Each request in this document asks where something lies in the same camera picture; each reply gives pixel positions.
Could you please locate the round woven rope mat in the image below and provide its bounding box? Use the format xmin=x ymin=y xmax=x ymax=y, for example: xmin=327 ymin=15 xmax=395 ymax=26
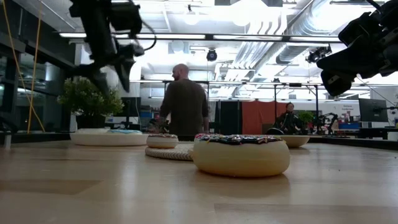
xmin=144 ymin=143 xmax=195 ymax=162

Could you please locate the black metal rack frame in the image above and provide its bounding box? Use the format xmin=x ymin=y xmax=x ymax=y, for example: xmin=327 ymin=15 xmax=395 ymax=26
xmin=161 ymin=80 xmax=321 ymax=135

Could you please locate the large blue glazed donut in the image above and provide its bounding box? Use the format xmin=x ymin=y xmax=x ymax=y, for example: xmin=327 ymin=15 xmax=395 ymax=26
xmin=107 ymin=129 xmax=143 ymax=136

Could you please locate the small green background plant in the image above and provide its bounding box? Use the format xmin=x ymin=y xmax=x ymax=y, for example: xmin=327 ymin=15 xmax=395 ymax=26
xmin=297 ymin=110 xmax=315 ymax=124

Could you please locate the beige round plate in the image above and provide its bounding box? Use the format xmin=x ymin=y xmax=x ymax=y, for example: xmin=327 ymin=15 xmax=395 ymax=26
xmin=279 ymin=134 xmax=311 ymax=149

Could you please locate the large white sprinkled donut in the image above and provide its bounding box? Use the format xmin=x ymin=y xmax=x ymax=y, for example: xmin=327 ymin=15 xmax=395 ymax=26
xmin=76 ymin=128 xmax=110 ymax=135

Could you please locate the black computer monitor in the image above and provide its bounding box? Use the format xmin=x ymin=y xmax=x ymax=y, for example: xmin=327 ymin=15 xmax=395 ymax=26
xmin=120 ymin=96 xmax=142 ymax=118
xmin=358 ymin=98 xmax=389 ymax=123

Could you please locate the green potted plant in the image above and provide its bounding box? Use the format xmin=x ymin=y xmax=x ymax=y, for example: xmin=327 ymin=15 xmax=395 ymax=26
xmin=57 ymin=76 xmax=125 ymax=130

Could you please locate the black ceiling spotlight cluster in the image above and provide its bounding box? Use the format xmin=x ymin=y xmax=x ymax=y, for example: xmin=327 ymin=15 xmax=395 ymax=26
xmin=305 ymin=45 xmax=333 ymax=64

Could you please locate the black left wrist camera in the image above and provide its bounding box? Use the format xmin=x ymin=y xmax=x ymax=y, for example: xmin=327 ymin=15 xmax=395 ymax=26
xmin=110 ymin=1 xmax=143 ymax=35

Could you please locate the silver ventilation duct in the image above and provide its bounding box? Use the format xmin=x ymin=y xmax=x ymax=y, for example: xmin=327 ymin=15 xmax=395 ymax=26
xmin=275 ymin=0 xmax=343 ymax=65

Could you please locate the white round plate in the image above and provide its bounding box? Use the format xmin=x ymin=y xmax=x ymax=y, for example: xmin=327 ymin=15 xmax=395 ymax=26
xmin=69 ymin=129 xmax=150 ymax=147

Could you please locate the large chocolate sprinkled donut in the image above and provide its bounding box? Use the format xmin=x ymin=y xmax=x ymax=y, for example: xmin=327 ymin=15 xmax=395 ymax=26
xmin=192 ymin=133 xmax=291 ymax=179

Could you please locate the yellow hanging cable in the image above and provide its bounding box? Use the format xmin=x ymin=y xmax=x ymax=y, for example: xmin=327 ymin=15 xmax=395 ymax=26
xmin=1 ymin=0 xmax=47 ymax=134

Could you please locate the long ceiling light strip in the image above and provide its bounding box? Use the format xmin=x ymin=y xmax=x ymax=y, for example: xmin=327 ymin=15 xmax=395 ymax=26
xmin=58 ymin=32 xmax=343 ymax=44

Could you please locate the black partition panel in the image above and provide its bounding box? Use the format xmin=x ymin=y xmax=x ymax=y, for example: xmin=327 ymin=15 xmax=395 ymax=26
xmin=214 ymin=100 xmax=243 ymax=135

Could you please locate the small chocolate sprinkled donut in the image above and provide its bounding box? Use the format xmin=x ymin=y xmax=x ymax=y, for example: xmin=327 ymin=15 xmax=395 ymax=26
xmin=146 ymin=133 xmax=180 ymax=149

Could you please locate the blue storage bin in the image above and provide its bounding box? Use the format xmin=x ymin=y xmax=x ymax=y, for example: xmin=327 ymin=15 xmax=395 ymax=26
xmin=338 ymin=122 xmax=361 ymax=130

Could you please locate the black aluminium table frame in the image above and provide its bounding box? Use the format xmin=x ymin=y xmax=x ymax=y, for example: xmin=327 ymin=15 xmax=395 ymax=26
xmin=0 ymin=132 xmax=398 ymax=151

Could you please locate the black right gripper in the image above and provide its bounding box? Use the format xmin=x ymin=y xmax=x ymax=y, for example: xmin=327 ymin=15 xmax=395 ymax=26
xmin=316 ymin=0 xmax=398 ymax=98

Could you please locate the person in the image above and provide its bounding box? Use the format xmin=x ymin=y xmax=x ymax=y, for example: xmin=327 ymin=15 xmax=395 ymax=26
xmin=159 ymin=63 xmax=210 ymax=141
xmin=274 ymin=101 xmax=305 ymax=135

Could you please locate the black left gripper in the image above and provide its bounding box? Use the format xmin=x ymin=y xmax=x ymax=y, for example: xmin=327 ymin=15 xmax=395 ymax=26
xmin=73 ymin=9 xmax=146 ymax=95

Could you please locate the orange curtain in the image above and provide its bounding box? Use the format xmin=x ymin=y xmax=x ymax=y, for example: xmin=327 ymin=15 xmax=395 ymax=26
xmin=241 ymin=100 xmax=289 ymax=135

